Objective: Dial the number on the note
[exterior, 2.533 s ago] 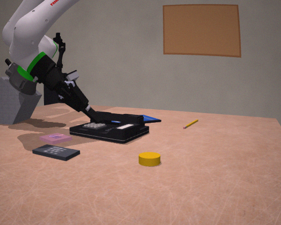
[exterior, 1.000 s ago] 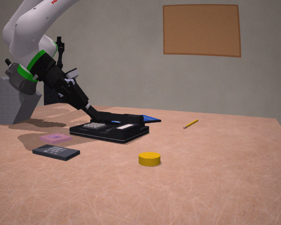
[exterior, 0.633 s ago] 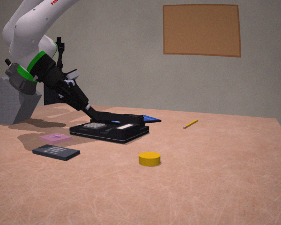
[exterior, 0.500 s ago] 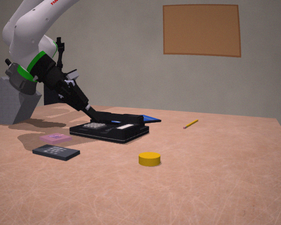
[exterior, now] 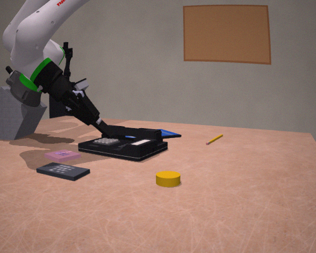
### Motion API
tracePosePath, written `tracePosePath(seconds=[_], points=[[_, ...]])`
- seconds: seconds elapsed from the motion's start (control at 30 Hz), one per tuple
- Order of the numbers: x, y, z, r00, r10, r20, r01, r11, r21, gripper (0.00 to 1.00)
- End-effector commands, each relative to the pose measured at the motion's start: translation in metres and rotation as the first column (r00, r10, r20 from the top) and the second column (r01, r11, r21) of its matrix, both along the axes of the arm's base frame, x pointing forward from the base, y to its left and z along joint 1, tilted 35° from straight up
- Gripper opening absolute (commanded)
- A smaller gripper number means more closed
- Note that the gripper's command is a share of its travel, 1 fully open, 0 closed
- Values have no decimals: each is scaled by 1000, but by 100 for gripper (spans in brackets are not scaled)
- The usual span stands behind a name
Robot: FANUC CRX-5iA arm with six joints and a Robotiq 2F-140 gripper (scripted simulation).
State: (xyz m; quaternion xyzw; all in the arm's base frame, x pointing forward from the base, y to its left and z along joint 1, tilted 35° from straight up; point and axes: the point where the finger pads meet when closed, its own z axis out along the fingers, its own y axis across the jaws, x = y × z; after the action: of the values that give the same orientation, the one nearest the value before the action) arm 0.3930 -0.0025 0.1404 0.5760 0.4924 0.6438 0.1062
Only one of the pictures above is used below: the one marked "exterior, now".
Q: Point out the yellow short cylinder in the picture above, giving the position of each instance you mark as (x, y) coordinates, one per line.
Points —
(168, 178)

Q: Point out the blue notebook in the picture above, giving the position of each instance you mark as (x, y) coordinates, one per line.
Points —
(166, 134)

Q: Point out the pink sticky note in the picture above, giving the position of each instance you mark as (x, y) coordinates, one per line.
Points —
(62, 155)

